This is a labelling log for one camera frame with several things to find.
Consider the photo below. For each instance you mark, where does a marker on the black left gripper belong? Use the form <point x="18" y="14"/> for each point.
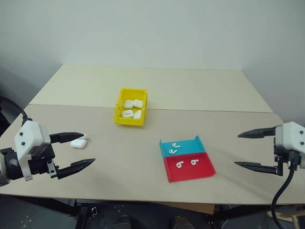
<point x="40" y="164"/>

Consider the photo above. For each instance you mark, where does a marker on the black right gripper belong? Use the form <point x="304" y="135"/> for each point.
<point x="280" y="156"/>

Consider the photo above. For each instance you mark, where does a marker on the white earbud case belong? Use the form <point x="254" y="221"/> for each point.
<point x="78" y="143"/>

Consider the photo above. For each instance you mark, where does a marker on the yellow plastic bin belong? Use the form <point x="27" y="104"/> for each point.
<point x="119" y="119"/>

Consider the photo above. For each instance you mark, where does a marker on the blue plastic tray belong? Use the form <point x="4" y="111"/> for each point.
<point x="188" y="145"/>

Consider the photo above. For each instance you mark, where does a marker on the red plastic tray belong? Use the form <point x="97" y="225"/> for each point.
<point x="190" y="173"/>

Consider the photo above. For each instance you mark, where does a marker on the light wooden piece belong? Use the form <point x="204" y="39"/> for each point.
<point x="297" y="220"/>

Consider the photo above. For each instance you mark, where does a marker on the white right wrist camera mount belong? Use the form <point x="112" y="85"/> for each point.
<point x="289" y="136"/>

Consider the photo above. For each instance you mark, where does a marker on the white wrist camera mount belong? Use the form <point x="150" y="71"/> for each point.
<point x="28" y="133"/>
<point x="289" y="136"/>

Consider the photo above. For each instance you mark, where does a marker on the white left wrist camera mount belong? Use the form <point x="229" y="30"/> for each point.
<point x="28" y="133"/>

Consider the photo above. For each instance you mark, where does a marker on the black metal table frame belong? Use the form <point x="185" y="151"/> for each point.
<point x="57" y="205"/>

